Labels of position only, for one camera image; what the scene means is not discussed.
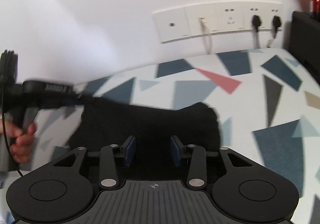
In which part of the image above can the black box by wall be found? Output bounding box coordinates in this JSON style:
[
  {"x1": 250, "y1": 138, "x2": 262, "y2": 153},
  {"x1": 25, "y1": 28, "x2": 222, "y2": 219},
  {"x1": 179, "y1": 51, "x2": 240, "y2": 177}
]
[{"x1": 283, "y1": 11, "x2": 319, "y2": 82}]

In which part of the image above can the black power plug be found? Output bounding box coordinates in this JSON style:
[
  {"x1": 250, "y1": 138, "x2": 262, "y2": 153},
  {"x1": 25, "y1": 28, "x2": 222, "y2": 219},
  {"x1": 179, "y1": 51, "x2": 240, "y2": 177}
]
[
  {"x1": 266, "y1": 15, "x2": 282, "y2": 48},
  {"x1": 252, "y1": 15, "x2": 262, "y2": 49}
]

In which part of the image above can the white wall socket panel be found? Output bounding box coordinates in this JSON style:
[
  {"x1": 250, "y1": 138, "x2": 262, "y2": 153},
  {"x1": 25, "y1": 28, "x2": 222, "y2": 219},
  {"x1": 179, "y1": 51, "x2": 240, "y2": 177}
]
[{"x1": 153, "y1": 1, "x2": 283, "y2": 43}]

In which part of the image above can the person's left hand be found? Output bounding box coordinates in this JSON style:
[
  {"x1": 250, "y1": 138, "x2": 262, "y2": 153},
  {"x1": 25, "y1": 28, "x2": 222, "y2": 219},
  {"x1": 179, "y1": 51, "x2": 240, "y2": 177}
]
[{"x1": 1, "y1": 120, "x2": 36, "y2": 164}]

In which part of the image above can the geometric patterned tablecloth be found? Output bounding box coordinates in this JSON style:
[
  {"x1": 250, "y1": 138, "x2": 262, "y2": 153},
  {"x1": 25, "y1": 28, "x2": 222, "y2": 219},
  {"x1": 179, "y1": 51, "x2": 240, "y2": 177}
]
[{"x1": 1, "y1": 48, "x2": 319, "y2": 223}]

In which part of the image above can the black power plug right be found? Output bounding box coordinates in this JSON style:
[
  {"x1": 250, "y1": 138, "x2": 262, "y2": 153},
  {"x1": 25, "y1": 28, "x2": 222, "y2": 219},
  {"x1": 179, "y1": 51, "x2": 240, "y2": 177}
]
[{"x1": 266, "y1": 15, "x2": 282, "y2": 48}]

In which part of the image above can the black power plug left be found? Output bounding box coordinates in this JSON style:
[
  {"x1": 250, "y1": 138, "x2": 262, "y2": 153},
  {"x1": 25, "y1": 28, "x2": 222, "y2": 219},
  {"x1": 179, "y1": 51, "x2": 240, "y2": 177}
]
[{"x1": 252, "y1": 15, "x2": 262, "y2": 49}]

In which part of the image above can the white network cable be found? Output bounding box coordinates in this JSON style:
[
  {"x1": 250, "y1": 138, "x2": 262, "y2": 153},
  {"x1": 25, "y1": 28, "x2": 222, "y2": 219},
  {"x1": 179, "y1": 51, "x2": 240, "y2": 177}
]
[{"x1": 198, "y1": 16, "x2": 214, "y2": 55}]

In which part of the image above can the black garment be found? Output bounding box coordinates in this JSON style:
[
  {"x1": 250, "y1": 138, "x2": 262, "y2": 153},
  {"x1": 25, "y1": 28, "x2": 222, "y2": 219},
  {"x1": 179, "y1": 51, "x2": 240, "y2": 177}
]
[{"x1": 68, "y1": 98, "x2": 221, "y2": 151}]

